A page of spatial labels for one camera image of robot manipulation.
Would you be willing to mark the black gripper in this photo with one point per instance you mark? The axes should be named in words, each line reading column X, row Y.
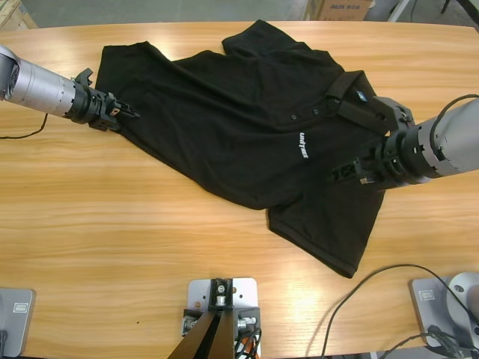
column 93, row 108
column 396, row 161

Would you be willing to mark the black Unitree polo shirt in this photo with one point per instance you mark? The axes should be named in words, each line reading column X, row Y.
column 224, row 131

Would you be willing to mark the grey arm base disc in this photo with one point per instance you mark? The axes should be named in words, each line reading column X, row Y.
column 464, row 291

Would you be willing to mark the wooden crate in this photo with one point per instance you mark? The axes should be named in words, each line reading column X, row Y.
column 15, row 15

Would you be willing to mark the white box with AUX print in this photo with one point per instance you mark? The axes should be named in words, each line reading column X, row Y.
column 344, row 13

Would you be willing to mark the grey metal stand leg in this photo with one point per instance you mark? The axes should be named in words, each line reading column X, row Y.
column 396, row 11

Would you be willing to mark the white metal mounting plate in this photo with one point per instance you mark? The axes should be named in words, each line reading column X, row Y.
column 198, row 289

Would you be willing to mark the black diagonal bar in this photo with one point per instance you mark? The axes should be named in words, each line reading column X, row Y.
column 467, row 9

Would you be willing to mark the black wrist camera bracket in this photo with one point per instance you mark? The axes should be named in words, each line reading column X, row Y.
column 85, row 76
column 389, row 114

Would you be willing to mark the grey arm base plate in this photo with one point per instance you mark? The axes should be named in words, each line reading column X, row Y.
column 18, row 329
column 423, row 310

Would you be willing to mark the black corner bracket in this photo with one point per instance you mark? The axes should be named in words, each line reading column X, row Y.
column 191, row 312
column 254, row 314
column 221, row 286

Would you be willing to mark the dark aluminium camera post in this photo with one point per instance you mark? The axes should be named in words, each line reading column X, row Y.
column 209, row 340

